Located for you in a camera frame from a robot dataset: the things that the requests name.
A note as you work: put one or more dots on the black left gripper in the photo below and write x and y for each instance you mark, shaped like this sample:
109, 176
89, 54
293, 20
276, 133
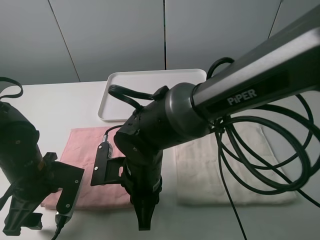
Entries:
32, 174

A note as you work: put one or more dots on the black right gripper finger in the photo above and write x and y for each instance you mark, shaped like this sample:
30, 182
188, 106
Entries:
21, 214

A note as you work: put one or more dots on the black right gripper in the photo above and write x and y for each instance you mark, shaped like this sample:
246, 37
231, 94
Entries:
143, 182

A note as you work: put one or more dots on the pink towel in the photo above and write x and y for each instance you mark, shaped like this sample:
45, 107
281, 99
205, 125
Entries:
80, 151

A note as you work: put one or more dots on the white towel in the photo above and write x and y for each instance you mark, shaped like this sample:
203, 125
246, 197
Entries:
199, 180

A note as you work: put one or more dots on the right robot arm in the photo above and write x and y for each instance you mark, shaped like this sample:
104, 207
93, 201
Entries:
287, 64

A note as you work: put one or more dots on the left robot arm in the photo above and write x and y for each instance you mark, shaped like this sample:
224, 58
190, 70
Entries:
16, 134

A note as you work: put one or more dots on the white plastic tray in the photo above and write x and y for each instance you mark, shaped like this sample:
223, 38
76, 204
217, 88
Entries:
114, 110

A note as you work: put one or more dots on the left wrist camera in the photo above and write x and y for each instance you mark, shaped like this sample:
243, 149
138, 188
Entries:
68, 178

